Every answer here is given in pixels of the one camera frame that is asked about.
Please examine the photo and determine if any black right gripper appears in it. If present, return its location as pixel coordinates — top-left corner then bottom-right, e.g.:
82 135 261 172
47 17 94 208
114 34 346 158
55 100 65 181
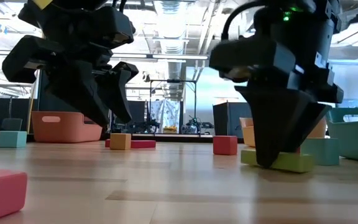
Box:
234 45 345 169

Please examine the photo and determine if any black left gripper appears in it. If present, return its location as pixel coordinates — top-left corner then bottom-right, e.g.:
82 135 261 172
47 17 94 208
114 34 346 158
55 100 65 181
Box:
1 0 140 128

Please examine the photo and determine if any green long block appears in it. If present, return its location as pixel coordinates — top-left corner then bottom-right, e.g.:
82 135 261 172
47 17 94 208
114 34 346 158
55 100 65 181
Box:
240 148 316 174

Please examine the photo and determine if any orange small cube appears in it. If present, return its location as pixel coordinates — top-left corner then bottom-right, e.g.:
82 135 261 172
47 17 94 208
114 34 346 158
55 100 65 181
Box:
109 133 132 151

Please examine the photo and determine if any teal small cube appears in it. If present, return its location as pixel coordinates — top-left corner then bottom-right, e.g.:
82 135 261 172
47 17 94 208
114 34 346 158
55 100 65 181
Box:
300 138 341 167
0 130 28 149

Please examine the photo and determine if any yellow orange plastic bin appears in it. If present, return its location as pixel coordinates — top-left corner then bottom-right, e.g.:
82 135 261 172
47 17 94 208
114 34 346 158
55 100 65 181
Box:
239 116 328 148

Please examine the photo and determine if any salmon plastic bin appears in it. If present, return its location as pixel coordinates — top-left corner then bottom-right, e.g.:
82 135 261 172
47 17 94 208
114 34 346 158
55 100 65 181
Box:
31 111 104 144

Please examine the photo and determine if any dark blue partition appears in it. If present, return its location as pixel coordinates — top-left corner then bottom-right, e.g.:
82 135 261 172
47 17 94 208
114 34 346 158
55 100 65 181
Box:
212 101 253 138

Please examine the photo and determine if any computer monitor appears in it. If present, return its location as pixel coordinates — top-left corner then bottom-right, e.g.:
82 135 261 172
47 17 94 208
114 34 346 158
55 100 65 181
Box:
343 98 358 109

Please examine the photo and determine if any teal green plastic bin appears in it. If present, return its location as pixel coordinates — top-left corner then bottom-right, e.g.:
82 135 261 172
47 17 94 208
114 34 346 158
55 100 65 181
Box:
321 106 358 164

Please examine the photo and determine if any red rectangular block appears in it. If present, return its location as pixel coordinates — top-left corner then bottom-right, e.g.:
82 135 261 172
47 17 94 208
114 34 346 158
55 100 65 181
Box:
104 139 157 149

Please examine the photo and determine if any patterned white cloth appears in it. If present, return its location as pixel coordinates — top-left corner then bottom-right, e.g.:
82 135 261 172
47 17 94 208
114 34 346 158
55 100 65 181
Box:
150 98 181 134

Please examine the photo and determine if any fluorescent light strip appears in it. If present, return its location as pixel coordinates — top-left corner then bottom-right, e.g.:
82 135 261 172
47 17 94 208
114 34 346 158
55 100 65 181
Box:
110 53 210 62

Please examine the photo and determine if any grey chair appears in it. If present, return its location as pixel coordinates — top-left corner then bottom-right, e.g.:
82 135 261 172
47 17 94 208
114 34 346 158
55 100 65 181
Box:
1 117 24 132

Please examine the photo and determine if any yellow sticker tag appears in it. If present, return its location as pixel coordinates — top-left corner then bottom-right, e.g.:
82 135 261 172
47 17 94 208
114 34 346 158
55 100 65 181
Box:
31 0 55 10

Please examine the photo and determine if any salmon pink foam block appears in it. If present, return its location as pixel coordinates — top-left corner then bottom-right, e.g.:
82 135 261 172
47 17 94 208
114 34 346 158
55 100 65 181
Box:
0 169 29 224

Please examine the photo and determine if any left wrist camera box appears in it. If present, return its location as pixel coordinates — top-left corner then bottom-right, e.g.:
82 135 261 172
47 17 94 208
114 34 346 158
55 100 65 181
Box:
99 5 135 50

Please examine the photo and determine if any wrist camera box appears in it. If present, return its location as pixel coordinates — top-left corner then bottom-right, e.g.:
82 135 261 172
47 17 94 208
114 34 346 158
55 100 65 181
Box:
209 39 296 83
99 5 135 50

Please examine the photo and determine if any yellow hanging cable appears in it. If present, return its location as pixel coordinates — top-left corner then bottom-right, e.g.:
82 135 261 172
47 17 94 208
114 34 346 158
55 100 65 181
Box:
26 70 42 134

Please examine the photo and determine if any black stand frame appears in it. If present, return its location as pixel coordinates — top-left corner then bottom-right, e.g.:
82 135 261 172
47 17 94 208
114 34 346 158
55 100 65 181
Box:
149 79 198 135

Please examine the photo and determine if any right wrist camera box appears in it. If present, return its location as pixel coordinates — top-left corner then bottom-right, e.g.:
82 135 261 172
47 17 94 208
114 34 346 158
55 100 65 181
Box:
209 39 296 83

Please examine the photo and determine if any silver ceiling air duct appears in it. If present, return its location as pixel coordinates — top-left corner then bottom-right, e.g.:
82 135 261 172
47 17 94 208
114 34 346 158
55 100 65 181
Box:
154 0 188 100

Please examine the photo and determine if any black aluminium table frame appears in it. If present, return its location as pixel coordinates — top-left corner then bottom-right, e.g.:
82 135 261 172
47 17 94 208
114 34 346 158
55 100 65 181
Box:
0 132 245 144

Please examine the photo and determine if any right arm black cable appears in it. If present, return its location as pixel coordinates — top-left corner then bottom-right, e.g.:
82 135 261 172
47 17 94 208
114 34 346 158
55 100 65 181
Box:
221 0 267 41

